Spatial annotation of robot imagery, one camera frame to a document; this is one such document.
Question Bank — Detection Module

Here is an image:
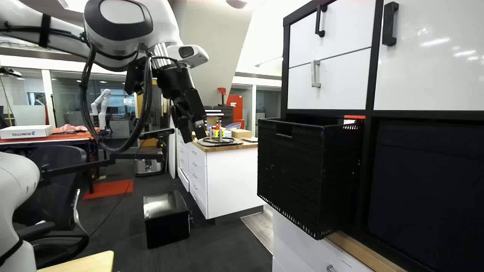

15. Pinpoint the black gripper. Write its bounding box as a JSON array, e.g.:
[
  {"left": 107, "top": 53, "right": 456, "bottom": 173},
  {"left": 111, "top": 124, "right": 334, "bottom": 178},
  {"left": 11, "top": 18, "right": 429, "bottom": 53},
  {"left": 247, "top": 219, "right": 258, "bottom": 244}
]
[{"left": 152, "top": 63, "right": 208, "bottom": 145}]

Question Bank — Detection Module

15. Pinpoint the black woven storage basket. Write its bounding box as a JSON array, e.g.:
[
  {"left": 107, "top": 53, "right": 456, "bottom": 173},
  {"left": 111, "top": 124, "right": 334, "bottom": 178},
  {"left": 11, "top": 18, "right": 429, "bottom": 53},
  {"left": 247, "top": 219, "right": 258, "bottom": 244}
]
[
  {"left": 365, "top": 119, "right": 484, "bottom": 272},
  {"left": 255, "top": 116, "right": 364, "bottom": 240}
]

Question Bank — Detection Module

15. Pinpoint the round plate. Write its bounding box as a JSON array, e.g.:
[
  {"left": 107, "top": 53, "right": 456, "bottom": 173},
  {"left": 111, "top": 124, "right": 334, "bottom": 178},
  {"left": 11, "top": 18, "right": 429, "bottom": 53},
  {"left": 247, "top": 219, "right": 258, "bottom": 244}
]
[{"left": 194, "top": 136, "right": 244, "bottom": 149}]

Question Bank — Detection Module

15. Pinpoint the black appliance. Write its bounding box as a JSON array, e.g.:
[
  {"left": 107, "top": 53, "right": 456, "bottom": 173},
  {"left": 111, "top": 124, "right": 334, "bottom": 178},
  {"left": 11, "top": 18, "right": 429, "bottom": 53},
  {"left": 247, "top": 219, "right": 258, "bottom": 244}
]
[{"left": 202, "top": 104, "right": 234, "bottom": 128}]

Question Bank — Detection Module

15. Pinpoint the red cabinet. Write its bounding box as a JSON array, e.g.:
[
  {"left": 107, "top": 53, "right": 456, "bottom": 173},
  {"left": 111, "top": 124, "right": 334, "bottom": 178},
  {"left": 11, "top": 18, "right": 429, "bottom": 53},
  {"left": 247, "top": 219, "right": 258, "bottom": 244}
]
[{"left": 225, "top": 92, "right": 246, "bottom": 130}]

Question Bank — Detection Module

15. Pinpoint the light wooden box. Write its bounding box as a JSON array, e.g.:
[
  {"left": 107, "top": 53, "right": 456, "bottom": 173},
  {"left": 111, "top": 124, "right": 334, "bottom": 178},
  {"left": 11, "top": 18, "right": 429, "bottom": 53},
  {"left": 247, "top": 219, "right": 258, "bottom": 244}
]
[{"left": 229, "top": 128, "right": 255, "bottom": 140}]

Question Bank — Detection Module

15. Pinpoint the white kitchen island cabinet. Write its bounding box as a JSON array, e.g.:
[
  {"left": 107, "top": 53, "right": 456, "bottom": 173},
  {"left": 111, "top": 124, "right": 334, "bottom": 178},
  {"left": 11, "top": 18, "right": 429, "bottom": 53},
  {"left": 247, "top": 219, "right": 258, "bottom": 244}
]
[{"left": 175, "top": 134, "right": 266, "bottom": 220}]

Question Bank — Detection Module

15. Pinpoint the black box stool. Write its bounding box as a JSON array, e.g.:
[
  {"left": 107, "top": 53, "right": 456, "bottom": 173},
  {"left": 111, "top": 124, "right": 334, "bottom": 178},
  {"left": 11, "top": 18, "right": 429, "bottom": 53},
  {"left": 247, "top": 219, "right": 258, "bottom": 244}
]
[{"left": 141, "top": 189, "right": 193, "bottom": 249}]

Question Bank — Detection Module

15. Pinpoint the red floor mat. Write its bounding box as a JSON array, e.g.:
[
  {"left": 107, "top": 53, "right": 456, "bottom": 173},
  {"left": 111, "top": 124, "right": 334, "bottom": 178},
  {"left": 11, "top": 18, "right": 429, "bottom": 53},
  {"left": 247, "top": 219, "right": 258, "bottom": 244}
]
[{"left": 78, "top": 176, "right": 135, "bottom": 202}]

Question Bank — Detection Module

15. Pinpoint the red cloth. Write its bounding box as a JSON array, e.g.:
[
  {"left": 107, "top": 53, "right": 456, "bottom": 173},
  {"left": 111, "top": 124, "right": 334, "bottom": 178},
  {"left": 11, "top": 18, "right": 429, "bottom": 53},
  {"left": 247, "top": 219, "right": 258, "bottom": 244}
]
[{"left": 51, "top": 122, "right": 90, "bottom": 136}]

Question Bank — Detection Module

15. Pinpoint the red table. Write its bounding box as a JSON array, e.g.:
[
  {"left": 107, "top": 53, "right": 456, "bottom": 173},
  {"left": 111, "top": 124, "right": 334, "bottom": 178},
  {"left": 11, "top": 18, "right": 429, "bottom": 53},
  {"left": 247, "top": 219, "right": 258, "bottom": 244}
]
[{"left": 0, "top": 128, "right": 101, "bottom": 193}]

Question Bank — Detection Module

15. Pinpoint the black office chair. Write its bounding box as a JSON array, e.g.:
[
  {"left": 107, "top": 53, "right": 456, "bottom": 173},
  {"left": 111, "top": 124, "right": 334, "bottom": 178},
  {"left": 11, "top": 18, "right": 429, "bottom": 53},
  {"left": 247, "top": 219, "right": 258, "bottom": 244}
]
[{"left": 13, "top": 143, "right": 93, "bottom": 269}]

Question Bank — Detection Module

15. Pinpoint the white cabinet with wooden countertop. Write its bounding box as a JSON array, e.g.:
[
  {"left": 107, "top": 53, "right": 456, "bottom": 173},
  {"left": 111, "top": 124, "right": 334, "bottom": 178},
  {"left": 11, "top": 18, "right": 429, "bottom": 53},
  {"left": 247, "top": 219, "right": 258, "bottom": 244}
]
[{"left": 238, "top": 202, "right": 406, "bottom": 272}]

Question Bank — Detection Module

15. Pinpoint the flat white box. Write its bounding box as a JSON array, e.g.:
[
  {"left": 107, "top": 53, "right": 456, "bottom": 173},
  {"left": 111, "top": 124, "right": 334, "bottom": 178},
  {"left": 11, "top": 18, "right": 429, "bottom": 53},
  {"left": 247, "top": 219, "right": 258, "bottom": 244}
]
[{"left": 0, "top": 124, "right": 54, "bottom": 142}]

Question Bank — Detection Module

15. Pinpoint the light wooden table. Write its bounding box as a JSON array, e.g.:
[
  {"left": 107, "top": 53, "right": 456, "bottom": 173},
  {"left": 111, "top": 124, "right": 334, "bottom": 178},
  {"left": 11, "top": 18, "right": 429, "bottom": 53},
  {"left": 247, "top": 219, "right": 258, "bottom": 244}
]
[{"left": 36, "top": 249, "right": 116, "bottom": 272}]

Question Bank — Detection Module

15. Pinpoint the black cube shelf unit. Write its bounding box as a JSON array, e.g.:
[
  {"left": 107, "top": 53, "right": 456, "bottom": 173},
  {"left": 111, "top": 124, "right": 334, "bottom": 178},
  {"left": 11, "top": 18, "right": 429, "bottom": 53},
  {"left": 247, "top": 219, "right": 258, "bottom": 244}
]
[{"left": 279, "top": 0, "right": 484, "bottom": 272}]

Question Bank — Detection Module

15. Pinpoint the white cabinet door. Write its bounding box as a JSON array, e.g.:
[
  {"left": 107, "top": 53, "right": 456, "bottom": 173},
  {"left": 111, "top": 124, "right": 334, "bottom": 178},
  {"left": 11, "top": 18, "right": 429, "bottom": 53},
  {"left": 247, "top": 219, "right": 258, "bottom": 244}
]
[{"left": 373, "top": 0, "right": 484, "bottom": 113}]

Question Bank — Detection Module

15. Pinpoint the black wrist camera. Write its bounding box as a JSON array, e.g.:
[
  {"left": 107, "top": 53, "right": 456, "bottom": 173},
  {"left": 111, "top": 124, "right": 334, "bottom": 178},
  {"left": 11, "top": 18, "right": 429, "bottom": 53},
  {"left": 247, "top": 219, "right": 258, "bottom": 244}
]
[{"left": 123, "top": 56, "right": 151, "bottom": 96}]

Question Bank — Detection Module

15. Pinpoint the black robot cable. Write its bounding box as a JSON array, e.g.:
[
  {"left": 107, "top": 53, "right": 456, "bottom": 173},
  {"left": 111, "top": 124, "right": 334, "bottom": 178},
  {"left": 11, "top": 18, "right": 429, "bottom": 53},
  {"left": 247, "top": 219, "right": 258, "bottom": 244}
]
[{"left": 78, "top": 42, "right": 155, "bottom": 155}]

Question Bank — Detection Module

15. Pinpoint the white drawer with silver handle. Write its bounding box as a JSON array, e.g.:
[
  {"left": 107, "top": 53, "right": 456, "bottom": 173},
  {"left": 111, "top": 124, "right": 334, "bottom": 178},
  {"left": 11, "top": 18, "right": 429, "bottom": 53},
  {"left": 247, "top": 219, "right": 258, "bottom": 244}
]
[{"left": 285, "top": 47, "right": 371, "bottom": 112}]

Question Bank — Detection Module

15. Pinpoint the black drawer handle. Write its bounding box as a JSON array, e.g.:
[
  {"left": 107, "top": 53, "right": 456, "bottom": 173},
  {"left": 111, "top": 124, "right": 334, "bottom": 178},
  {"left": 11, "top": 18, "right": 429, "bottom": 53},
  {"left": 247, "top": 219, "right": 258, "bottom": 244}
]
[{"left": 312, "top": 3, "right": 329, "bottom": 39}]

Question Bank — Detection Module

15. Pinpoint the white drawer with black handle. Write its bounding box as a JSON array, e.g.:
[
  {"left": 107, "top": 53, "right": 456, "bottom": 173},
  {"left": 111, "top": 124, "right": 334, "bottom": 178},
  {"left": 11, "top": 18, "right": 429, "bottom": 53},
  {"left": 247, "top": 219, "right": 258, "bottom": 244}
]
[{"left": 287, "top": 0, "right": 377, "bottom": 68}]

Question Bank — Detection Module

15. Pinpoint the black door handle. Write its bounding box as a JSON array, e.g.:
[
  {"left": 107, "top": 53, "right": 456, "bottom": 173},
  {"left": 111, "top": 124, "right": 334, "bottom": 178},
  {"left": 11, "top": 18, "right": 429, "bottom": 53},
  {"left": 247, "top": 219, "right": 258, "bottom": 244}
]
[{"left": 380, "top": 0, "right": 400, "bottom": 48}]

